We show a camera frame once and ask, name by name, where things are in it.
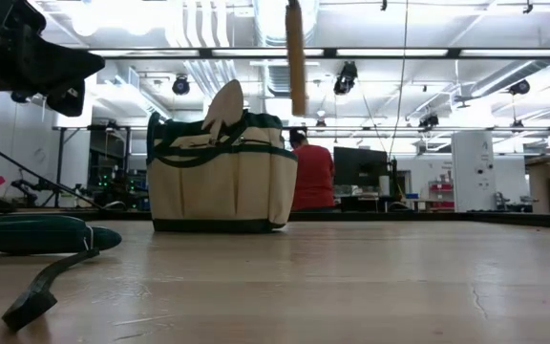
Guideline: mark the black background robot arm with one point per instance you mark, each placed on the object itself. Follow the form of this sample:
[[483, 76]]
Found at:
[[22, 186]]

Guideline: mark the black metal rack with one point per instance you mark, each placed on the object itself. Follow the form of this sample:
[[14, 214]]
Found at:
[[60, 157]]

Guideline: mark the red shelf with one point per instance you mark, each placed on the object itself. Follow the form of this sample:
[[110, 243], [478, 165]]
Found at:
[[442, 187]]

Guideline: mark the white square pillar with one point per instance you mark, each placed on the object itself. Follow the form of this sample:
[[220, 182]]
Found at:
[[473, 172]]

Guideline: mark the black ceiling spotlight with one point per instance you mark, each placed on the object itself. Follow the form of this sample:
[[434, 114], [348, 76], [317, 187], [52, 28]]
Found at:
[[181, 85], [520, 87], [429, 121], [20, 98], [345, 79]]

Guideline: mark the black aluminium table frame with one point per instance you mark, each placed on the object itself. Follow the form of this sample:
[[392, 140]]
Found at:
[[399, 216]]

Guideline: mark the black computer monitor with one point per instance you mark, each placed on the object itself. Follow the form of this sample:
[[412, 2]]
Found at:
[[361, 167]]

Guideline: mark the beige green gardening bag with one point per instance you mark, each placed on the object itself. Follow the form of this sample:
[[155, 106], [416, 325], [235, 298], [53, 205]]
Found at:
[[217, 191]]

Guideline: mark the person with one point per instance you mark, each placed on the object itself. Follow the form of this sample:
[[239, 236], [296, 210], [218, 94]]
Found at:
[[313, 177]]

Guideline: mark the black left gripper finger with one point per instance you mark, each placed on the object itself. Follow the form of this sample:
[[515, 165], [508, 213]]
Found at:
[[67, 100], [69, 62]]

